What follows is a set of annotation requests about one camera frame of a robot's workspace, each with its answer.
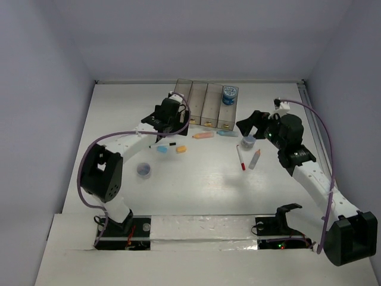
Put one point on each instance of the clear pencil-shaped highlighter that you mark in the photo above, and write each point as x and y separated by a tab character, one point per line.
254	160

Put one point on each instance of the yellow highlighter cap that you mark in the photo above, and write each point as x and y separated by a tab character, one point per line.
181	149

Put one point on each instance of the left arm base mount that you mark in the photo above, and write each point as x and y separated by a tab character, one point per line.
137	238

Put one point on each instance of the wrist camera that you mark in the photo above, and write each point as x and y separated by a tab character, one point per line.
176	100
281	107

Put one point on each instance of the blue paint jar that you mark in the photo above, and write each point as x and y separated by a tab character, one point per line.
229	95

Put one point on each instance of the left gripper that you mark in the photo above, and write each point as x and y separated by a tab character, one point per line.
184	119

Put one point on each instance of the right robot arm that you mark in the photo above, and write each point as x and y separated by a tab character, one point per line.
348	234

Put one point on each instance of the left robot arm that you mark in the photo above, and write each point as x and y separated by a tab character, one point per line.
99	176

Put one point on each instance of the blue highlighter cap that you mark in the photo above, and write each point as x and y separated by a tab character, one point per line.
162	149

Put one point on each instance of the orange highlighter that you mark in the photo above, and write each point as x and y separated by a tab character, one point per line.
203	135

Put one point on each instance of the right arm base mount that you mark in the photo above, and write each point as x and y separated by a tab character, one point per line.
274	233

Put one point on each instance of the blue highlighter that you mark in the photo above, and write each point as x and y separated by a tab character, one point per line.
227	133

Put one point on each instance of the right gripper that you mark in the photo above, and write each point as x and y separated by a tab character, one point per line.
260	120

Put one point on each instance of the red whiteboard marker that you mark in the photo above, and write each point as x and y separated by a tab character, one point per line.
240	158

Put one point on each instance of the paperclip jar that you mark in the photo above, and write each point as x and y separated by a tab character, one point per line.
248	142
143	170

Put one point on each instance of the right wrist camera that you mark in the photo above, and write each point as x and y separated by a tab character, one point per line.
281	107

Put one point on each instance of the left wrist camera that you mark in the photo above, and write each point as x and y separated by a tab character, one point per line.
176	100

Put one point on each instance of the black whiteboard marker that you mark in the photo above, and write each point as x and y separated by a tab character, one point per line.
163	145

